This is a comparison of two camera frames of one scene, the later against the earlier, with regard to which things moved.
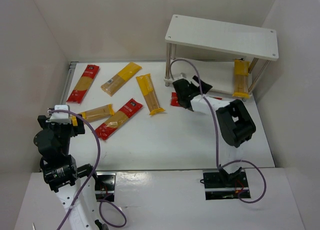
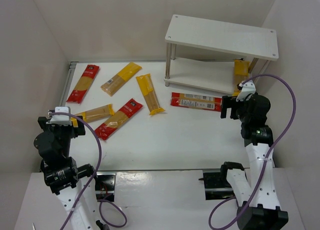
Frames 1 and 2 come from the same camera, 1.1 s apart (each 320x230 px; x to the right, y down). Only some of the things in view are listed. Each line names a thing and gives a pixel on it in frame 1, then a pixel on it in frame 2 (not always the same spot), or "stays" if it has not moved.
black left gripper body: (78, 126) stays
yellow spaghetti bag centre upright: (146, 85) stays
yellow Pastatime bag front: (241, 72) stays
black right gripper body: (185, 89) to (233, 108)
